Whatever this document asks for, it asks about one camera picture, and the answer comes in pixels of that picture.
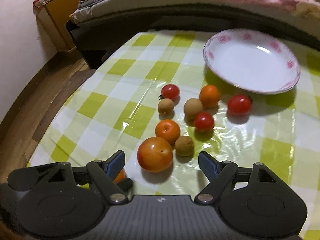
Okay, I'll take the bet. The white floral plate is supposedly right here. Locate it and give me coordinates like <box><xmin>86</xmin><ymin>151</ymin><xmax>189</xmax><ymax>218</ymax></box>
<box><xmin>203</xmin><ymin>29</ymin><xmax>300</xmax><ymax>95</ymax></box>

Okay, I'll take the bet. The brown longan left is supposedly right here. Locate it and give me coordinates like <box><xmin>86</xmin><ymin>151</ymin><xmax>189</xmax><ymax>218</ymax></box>
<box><xmin>157</xmin><ymin>98</ymin><xmax>174</xmax><ymax>116</ymax></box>

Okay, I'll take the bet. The brown longan front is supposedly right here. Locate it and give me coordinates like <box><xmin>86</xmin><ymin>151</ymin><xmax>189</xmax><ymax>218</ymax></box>
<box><xmin>175</xmin><ymin>136</ymin><xmax>194</xmax><ymax>157</ymax></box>

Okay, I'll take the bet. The large red-orange tomato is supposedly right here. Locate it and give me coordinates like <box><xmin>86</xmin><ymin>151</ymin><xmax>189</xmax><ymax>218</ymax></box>
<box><xmin>137</xmin><ymin>137</ymin><xmax>173</xmax><ymax>173</ymax></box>

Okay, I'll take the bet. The orange mandarin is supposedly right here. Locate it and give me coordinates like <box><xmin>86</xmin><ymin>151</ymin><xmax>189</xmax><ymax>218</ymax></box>
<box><xmin>199</xmin><ymin>85</ymin><xmax>221</xmax><ymax>108</ymax></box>
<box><xmin>114</xmin><ymin>169</ymin><xmax>127</xmax><ymax>184</ymax></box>
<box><xmin>155</xmin><ymin>119</ymin><xmax>180</xmax><ymax>145</ymax></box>

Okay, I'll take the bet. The cherry tomato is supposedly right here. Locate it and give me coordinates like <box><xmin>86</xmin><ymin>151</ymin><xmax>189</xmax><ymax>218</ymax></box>
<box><xmin>227</xmin><ymin>94</ymin><xmax>253</xmax><ymax>116</ymax></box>
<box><xmin>159</xmin><ymin>84</ymin><xmax>180</xmax><ymax>100</ymax></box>
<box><xmin>194</xmin><ymin>112</ymin><xmax>215</xmax><ymax>132</ymax></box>

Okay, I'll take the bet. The green checkered tablecloth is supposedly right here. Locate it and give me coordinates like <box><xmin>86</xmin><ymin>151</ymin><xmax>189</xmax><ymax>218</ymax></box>
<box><xmin>29</xmin><ymin>31</ymin><xmax>319</xmax><ymax>239</ymax></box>

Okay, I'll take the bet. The brown longan middle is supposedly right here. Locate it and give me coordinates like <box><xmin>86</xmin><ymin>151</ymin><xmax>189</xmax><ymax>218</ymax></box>
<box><xmin>183</xmin><ymin>98</ymin><xmax>203</xmax><ymax>120</ymax></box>

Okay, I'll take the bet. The brown longan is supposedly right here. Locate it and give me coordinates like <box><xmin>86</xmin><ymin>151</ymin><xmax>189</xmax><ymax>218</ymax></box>
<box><xmin>157</xmin><ymin>98</ymin><xmax>174</xmax><ymax>116</ymax></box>
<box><xmin>183</xmin><ymin>98</ymin><xmax>203</xmax><ymax>120</ymax></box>
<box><xmin>175</xmin><ymin>136</ymin><xmax>194</xmax><ymax>157</ymax></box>

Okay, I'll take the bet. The wooden nightstand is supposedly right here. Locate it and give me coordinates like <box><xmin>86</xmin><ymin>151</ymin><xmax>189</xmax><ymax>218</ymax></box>
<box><xmin>36</xmin><ymin>0</ymin><xmax>80</xmax><ymax>52</ymax></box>

